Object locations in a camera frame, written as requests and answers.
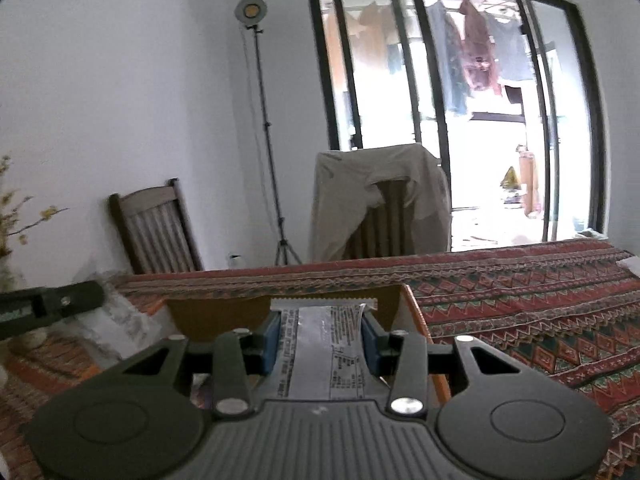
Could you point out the yellow item outside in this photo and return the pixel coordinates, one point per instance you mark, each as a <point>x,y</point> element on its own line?
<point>510,177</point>

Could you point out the orange cardboard box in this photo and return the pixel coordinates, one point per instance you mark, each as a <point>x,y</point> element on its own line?
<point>215,316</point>

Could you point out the wooden plank outside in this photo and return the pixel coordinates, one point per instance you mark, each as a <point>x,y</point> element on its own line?
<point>529,185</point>

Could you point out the yellow flower branches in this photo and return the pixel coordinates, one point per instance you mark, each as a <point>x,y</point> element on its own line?
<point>10,220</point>

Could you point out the hanging blue shirt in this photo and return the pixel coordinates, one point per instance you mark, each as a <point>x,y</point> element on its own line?
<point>450,60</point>

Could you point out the patterned red tablecloth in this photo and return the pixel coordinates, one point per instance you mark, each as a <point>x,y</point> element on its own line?
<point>525,305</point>

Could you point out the dark wooden slatted chair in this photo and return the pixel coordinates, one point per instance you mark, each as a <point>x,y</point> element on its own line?
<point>155,230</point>

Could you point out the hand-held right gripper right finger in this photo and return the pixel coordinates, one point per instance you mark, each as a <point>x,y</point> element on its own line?
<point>370,341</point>

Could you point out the black sliding door frame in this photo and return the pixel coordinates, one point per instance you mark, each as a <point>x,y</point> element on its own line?
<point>431,110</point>

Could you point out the hanging black garment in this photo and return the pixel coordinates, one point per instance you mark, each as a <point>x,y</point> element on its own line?
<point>514,95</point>

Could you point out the hanging maroon shirt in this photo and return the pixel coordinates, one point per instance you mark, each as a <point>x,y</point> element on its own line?
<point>477,50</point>

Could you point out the white wall socket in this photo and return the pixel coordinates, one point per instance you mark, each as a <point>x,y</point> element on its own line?
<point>236,260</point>

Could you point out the hanging tan garment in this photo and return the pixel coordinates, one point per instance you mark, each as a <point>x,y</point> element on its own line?
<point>370,25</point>

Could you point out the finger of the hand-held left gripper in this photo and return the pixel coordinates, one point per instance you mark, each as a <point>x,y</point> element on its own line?
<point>60,302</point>

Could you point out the round lamp on tripod stand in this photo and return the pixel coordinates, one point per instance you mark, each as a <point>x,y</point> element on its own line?
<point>251,11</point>

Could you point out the silver snack packet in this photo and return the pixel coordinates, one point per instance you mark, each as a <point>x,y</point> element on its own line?
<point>320,350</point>

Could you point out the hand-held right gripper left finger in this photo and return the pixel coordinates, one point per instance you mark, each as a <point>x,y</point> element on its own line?
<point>271,341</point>

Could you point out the beige jacket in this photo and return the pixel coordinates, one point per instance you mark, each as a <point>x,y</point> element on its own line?
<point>340,195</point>

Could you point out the wooden chair under jacket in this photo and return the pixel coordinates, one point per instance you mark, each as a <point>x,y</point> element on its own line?
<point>382,225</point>

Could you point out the hanging grey t-shirt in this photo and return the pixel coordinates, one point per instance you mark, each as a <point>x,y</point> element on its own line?
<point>512,50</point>

